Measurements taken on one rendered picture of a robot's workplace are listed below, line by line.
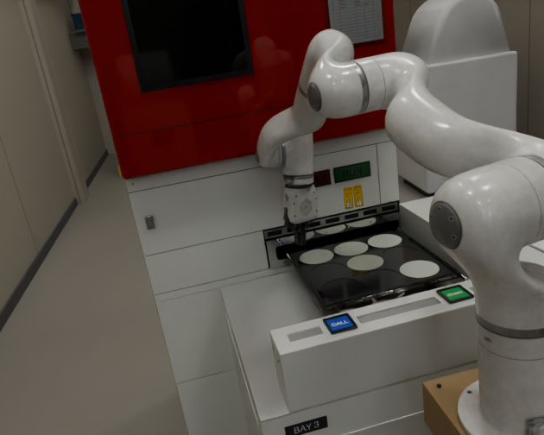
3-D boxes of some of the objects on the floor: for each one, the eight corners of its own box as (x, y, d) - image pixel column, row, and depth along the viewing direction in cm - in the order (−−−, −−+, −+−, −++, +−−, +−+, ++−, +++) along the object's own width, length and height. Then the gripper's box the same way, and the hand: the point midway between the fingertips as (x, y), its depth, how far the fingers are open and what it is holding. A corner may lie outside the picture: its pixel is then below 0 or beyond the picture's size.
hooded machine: (475, 167, 509) (472, -10, 455) (516, 185, 445) (519, -17, 391) (394, 182, 501) (382, 5, 447) (424, 203, 437) (414, -1, 383)
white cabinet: (259, 488, 190) (218, 288, 162) (496, 416, 205) (496, 223, 178) (310, 689, 130) (261, 428, 103) (638, 565, 146) (672, 312, 118)
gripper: (308, 175, 152) (309, 236, 156) (268, 183, 142) (271, 247, 147) (327, 178, 146) (327, 241, 151) (287, 186, 137) (289, 253, 141)
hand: (300, 237), depth 148 cm, fingers closed
